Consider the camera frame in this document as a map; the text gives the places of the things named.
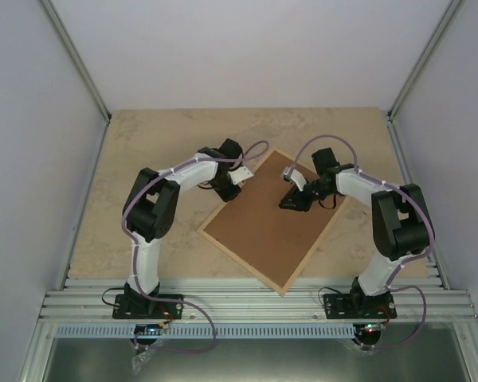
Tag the aluminium corner post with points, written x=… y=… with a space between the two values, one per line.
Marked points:
x=437 y=35
x=67 y=43

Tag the brown backing board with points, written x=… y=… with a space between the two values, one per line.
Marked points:
x=271 y=223

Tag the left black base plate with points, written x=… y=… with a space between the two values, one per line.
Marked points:
x=128 y=307

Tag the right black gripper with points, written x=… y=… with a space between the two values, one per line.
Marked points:
x=302 y=204

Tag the left aluminium corner post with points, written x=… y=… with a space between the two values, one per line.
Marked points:
x=67 y=43

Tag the right control board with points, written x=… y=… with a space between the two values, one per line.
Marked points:
x=371 y=327

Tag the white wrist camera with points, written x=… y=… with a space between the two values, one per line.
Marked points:
x=240 y=174
x=294 y=177

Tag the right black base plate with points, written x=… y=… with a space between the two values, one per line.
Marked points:
x=341 y=306

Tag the control board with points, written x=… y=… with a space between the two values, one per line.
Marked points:
x=371 y=327
x=149 y=330

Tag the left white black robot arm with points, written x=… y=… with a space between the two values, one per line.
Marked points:
x=151 y=206

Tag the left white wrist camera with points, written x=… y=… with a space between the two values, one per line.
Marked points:
x=240 y=174

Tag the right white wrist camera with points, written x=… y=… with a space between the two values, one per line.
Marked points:
x=294 y=177

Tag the right side aluminium rail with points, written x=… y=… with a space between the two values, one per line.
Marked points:
x=418 y=199

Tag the aluminium rail bed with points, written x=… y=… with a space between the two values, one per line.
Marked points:
x=249 y=300

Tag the left control board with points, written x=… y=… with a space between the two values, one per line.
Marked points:
x=149 y=330

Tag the right aluminium corner post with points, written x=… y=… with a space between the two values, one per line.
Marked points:
x=437 y=35

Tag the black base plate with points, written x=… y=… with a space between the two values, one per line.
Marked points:
x=341 y=306
x=128 y=307

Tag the light wooden picture frame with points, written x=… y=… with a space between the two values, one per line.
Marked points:
x=207 y=235

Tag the grey slotted cable duct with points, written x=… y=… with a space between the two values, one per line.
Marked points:
x=220 y=331

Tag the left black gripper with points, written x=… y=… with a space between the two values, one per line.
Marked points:
x=228 y=196

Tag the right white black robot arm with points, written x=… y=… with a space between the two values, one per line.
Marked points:
x=401 y=228

